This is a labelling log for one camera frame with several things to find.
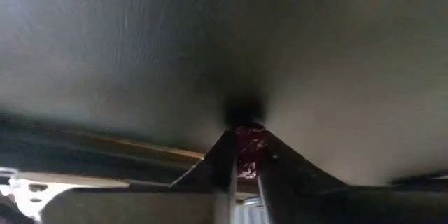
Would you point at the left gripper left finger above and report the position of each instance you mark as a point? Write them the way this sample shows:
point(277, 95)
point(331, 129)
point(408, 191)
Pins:
point(218, 168)

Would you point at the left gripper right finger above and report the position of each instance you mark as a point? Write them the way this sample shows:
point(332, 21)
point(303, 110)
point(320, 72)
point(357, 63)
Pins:
point(287, 171)

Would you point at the long purple eggplant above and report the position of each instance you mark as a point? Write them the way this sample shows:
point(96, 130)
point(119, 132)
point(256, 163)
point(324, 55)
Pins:
point(252, 150)

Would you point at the white bracket with holes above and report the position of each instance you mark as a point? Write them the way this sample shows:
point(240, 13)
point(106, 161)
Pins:
point(21, 190)

